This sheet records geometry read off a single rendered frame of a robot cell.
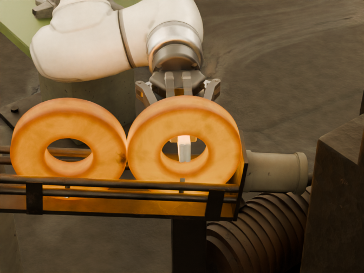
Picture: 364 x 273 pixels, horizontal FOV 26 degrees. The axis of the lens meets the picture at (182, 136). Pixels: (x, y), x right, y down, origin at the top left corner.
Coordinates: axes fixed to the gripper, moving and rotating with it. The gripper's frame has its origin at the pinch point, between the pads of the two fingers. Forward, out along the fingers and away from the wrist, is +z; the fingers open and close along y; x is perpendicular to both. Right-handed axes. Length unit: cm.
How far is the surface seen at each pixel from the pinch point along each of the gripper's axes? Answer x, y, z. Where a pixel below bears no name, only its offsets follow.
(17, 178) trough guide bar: -3.2, 22.3, 3.4
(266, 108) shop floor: -68, -32, -110
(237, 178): -6.1, -7.4, 1.5
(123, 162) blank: -2.5, 8.2, 1.7
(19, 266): -48, 31, -26
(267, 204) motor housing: -20.0, -14.1, -9.0
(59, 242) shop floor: -71, 27, -57
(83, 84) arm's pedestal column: -47, 21, -93
